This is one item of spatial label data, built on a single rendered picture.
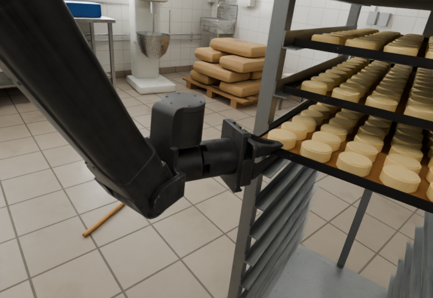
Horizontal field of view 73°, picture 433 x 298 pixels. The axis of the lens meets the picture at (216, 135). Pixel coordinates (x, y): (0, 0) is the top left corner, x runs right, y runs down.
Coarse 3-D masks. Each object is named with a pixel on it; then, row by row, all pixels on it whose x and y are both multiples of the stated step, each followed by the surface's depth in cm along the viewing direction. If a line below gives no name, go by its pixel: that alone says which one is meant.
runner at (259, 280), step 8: (304, 208) 126; (304, 216) 121; (296, 224) 117; (288, 232) 112; (288, 240) 108; (280, 248) 104; (272, 256) 101; (272, 264) 98; (264, 272) 94; (256, 280) 91; (256, 288) 89; (240, 296) 84; (248, 296) 86
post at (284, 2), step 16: (288, 0) 49; (272, 16) 52; (288, 16) 51; (272, 32) 53; (272, 48) 54; (272, 64) 55; (272, 80) 56; (272, 96) 57; (256, 112) 60; (272, 112) 59; (256, 128) 61; (256, 160) 63; (256, 192) 67; (240, 224) 72; (240, 240) 74; (240, 256) 76; (240, 272) 78; (240, 288) 82
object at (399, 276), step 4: (400, 260) 116; (400, 264) 114; (400, 268) 112; (396, 272) 110; (400, 272) 111; (396, 276) 109; (400, 276) 109; (396, 280) 107; (400, 280) 107; (396, 284) 105; (400, 284) 106; (396, 288) 104; (400, 288) 104; (396, 292) 102; (400, 292) 103; (396, 296) 101
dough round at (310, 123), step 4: (296, 116) 61; (300, 116) 62; (304, 116) 62; (308, 116) 62; (292, 120) 61; (296, 120) 59; (300, 120) 59; (304, 120) 60; (308, 120) 60; (312, 120) 60; (304, 124) 58; (308, 124) 58; (312, 124) 59; (308, 128) 59; (312, 128) 59; (308, 132) 59
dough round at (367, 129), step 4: (360, 128) 59; (364, 128) 59; (368, 128) 59; (372, 128) 60; (376, 128) 60; (360, 132) 59; (364, 132) 58; (368, 132) 58; (372, 132) 58; (376, 132) 58; (380, 132) 58; (384, 132) 58; (380, 136) 57; (384, 136) 58
